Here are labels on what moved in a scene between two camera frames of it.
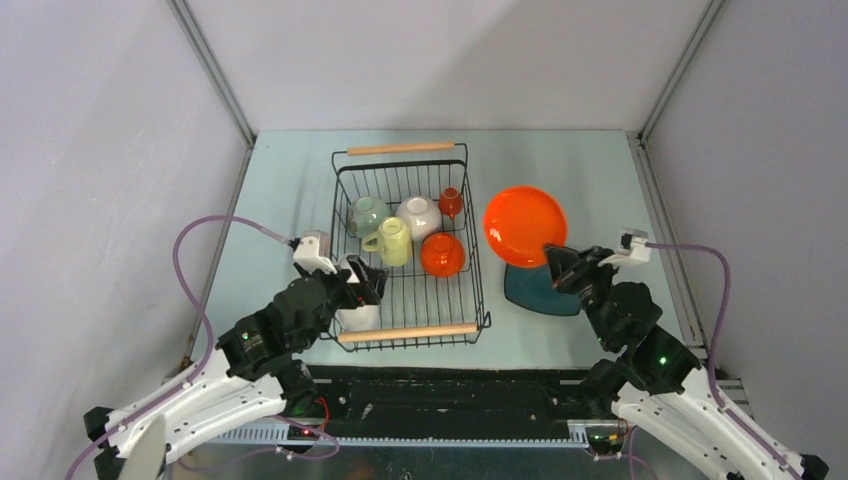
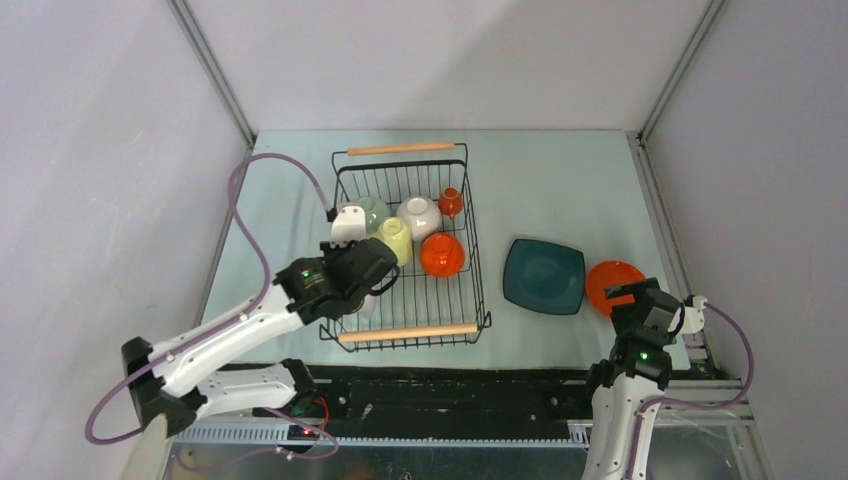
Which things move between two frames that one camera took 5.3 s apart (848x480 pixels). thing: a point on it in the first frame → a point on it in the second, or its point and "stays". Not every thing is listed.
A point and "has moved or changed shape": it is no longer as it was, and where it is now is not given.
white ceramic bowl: x=422 y=214 stays
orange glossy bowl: x=442 y=254 stays
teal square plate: x=533 y=288 stays
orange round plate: x=521 y=221 has moved or changed shape
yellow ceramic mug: x=392 y=240 stays
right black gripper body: x=585 y=277 → x=623 y=315
